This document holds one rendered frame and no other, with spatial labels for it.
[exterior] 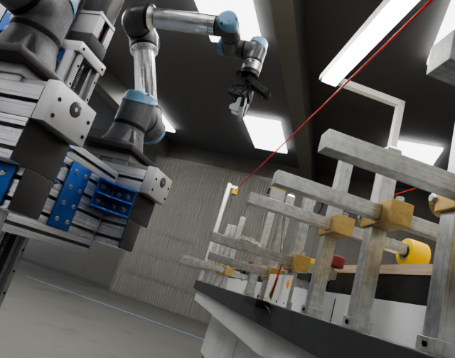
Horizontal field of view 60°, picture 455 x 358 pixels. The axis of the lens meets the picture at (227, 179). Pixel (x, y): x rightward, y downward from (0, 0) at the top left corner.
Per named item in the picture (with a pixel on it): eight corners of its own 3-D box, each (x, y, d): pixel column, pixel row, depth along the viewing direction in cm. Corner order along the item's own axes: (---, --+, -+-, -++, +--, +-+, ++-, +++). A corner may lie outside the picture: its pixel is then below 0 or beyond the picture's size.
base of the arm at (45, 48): (-32, 45, 88) (-12, 8, 91) (17, 82, 102) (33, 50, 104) (21, 52, 83) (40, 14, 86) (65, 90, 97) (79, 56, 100)
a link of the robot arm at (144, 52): (126, 135, 147) (122, 14, 163) (138, 150, 161) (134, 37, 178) (158, 130, 146) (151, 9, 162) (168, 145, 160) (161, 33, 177)
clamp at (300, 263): (293, 268, 125) (296, 253, 126) (280, 268, 138) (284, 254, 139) (309, 274, 125) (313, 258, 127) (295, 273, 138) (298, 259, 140)
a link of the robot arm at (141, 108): (107, 115, 136) (121, 81, 140) (121, 131, 149) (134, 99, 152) (139, 122, 134) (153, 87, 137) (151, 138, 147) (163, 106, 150)
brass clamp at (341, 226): (332, 231, 103) (336, 212, 105) (312, 235, 116) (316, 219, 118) (353, 238, 104) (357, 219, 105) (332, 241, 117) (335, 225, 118)
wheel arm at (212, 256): (207, 261, 149) (210, 250, 150) (206, 261, 152) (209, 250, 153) (314, 294, 153) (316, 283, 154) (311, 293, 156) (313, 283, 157)
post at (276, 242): (257, 310, 152) (288, 192, 164) (254, 308, 155) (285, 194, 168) (265, 312, 152) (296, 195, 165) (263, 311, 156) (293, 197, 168)
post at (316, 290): (307, 315, 105) (345, 150, 117) (302, 313, 108) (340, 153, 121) (319, 318, 105) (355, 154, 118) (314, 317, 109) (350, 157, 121)
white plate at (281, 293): (284, 307, 121) (292, 275, 123) (261, 300, 146) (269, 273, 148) (286, 307, 121) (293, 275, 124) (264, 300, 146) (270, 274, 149)
